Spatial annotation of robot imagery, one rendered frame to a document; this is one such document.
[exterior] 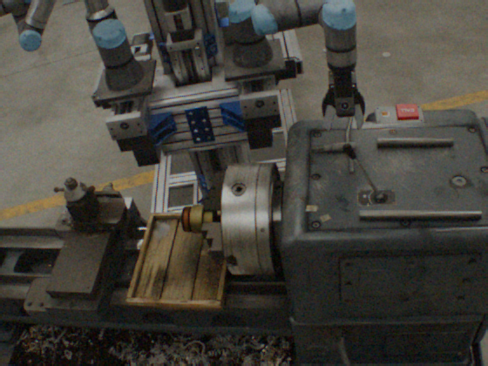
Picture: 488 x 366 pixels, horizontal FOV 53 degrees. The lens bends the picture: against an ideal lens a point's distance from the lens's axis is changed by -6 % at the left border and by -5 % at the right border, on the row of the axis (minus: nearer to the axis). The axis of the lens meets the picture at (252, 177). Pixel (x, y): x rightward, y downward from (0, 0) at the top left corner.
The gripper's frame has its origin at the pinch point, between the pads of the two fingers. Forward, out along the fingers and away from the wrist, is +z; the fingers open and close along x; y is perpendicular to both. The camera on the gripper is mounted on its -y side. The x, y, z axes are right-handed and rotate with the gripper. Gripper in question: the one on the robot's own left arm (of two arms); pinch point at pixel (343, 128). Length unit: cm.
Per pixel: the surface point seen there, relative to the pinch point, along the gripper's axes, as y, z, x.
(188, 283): -22, 41, 48
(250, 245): -26.3, 15.1, 24.5
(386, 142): -3.4, 2.3, -10.9
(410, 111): 9.6, 2.9, -19.0
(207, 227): -16.7, 19.4, 38.2
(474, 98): 179, 130, -92
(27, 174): 119, 130, 215
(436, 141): -3.8, 2.2, -23.9
